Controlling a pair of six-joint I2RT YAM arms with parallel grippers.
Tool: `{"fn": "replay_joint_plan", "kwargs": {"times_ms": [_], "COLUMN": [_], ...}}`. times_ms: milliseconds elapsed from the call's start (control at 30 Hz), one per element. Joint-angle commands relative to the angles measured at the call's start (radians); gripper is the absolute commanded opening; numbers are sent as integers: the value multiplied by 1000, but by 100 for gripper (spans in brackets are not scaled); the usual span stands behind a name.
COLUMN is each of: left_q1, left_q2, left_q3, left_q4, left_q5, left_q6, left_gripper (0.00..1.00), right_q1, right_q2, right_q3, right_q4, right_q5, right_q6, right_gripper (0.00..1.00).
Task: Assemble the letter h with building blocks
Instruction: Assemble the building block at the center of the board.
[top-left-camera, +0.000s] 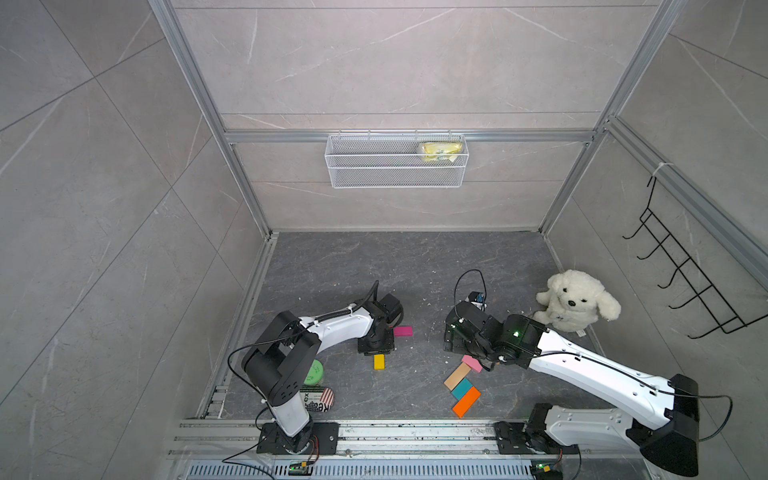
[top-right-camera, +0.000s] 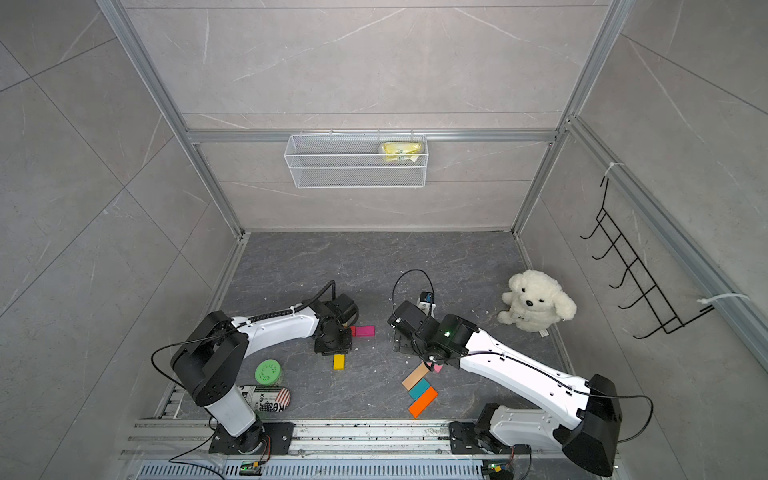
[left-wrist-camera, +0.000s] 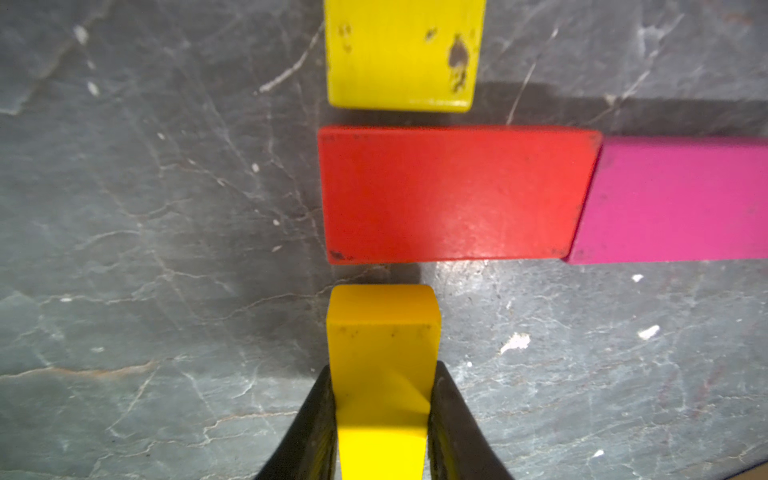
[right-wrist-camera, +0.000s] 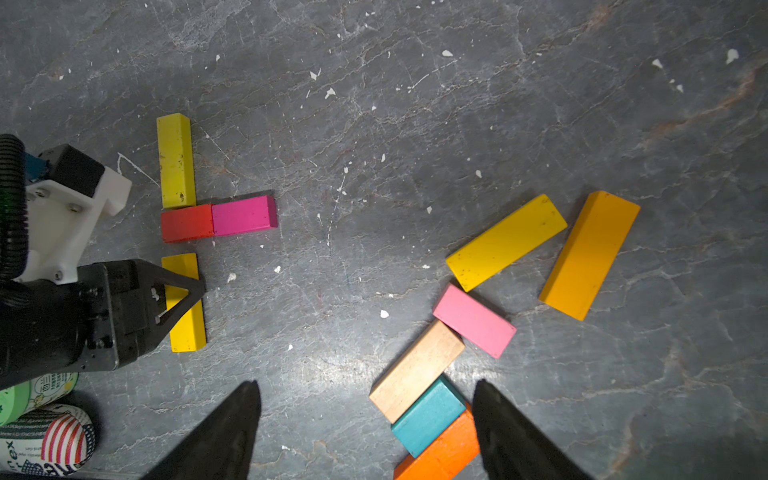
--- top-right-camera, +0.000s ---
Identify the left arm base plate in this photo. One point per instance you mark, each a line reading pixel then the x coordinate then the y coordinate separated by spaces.
pixel 260 439

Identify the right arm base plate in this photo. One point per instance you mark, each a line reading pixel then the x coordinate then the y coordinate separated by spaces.
pixel 466 438

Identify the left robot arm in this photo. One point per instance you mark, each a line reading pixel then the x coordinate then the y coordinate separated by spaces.
pixel 207 364

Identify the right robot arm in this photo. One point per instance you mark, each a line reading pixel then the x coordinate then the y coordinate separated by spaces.
pixel 582 417

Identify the teal block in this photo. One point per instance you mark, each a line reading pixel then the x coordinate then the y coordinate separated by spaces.
pixel 419 389

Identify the tan wooden block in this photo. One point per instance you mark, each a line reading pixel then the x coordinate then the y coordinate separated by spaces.
pixel 415 376

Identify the black wall hook rack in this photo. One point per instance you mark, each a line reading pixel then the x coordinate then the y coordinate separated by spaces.
pixel 635 271

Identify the white plush dog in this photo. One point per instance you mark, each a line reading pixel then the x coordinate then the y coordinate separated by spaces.
pixel 535 302

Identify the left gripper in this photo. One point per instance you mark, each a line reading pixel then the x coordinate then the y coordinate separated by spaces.
pixel 345 349

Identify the white wire basket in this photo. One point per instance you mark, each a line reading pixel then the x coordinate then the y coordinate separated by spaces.
pixel 352 160

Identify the yellow item in basket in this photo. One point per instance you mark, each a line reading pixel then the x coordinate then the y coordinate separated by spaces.
pixel 401 151

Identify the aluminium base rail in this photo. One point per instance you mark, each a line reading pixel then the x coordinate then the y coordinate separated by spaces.
pixel 328 449

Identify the orange block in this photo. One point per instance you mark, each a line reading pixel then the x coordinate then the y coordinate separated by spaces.
pixel 420 404

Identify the printed can lying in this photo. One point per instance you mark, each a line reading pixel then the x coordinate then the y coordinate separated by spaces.
pixel 272 399

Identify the yellow block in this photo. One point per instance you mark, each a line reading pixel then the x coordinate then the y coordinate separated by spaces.
pixel 339 362

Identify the magenta block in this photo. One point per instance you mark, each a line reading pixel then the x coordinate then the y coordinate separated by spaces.
pixel 363 331

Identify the green lid jar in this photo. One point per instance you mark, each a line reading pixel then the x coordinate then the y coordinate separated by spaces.
pixel 268 373

